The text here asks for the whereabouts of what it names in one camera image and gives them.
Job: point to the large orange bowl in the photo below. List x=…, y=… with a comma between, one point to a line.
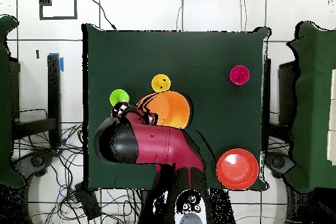
x=173, y=111

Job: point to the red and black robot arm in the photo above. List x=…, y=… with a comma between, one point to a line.
x=162, y=145

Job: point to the yellow cup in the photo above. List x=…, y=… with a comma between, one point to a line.
x=157, y=82

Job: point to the lime green cup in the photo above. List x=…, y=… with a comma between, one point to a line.
x=118, y=96

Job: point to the dark green tablecloth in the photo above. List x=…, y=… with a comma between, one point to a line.
x=131, y=55

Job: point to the red-pink cup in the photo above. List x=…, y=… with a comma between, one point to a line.
x=239, y=75

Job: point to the red-orange bowl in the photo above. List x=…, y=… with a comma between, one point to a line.
x=236, y=172

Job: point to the blue tape strip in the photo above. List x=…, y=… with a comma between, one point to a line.
x=62, y=65

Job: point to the black floor box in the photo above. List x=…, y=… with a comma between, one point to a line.
x=88, y=203

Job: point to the black chair base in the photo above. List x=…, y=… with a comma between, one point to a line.
x=36, y=161
x=278, y=163

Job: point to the green cloth side table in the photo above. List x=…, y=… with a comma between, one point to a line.
x=315, y=103
x=5, y=103

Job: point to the black metal frame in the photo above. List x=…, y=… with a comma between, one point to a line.
x=287, y=90
x=53, y=90

